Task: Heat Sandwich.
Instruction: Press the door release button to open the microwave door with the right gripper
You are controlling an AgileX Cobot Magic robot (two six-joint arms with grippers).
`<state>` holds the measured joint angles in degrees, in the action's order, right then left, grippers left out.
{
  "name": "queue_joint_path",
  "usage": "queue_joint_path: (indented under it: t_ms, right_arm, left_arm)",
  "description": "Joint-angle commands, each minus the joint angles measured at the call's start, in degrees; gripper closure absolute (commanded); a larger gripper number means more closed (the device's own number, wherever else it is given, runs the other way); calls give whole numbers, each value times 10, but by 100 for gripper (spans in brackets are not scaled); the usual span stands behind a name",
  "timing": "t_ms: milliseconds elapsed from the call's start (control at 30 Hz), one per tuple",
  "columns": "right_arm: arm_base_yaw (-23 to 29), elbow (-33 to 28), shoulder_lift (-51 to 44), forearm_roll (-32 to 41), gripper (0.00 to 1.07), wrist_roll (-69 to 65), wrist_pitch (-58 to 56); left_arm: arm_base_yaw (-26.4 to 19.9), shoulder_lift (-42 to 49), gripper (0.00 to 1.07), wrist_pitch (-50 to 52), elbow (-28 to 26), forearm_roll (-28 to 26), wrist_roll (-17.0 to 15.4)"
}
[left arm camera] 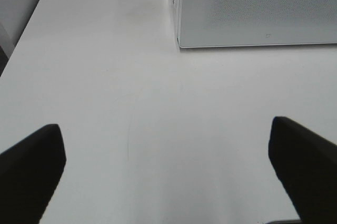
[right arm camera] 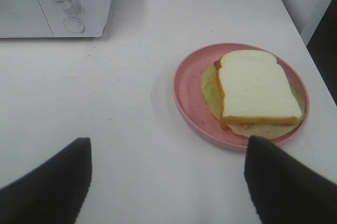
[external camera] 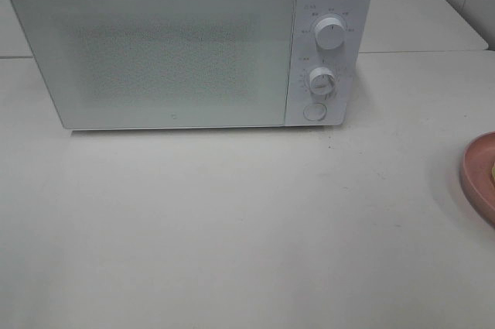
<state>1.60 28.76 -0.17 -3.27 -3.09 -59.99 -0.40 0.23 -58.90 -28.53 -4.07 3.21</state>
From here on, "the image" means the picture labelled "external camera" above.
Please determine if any round white door-release button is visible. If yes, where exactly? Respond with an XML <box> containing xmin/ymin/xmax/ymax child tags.
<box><xmin>303</xmin><ymin>103</ymin><xmax>327</xmax><ymax>122</ymax></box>

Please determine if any pink round plate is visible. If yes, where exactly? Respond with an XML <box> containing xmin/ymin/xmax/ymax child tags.
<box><xmin>459</xmin><ymin>132</ymin><xmax>494</xmax><ymax>226</ymax></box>

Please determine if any lower white timer knob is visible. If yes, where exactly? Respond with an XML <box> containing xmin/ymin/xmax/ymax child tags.
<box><xmin>308</xmin><ymin>67</ymin><xmax>336</xmax><ymax>96</ymax></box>

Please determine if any upper white power knob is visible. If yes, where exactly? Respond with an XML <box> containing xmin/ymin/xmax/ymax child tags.
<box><xmin>312</xmin><ymin>14</ymin><xmax>347</xmax><ymax>50</ymax></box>

